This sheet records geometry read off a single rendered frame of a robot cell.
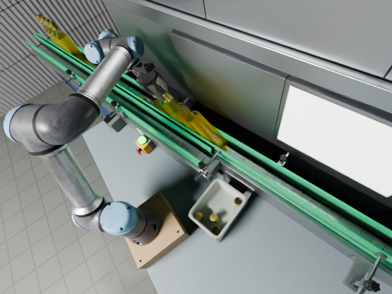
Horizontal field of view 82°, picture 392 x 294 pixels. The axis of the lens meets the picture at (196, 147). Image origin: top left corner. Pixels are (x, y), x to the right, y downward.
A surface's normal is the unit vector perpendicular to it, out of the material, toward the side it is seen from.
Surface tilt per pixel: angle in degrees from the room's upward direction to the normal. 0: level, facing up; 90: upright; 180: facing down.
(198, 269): 0
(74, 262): 0
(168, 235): 5
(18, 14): 90
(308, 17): 90
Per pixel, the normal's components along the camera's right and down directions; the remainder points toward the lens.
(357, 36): -0.63, 0.73
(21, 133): -0.30, 0.51
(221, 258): -0.19, -0.46
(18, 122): -0.33, 0.03
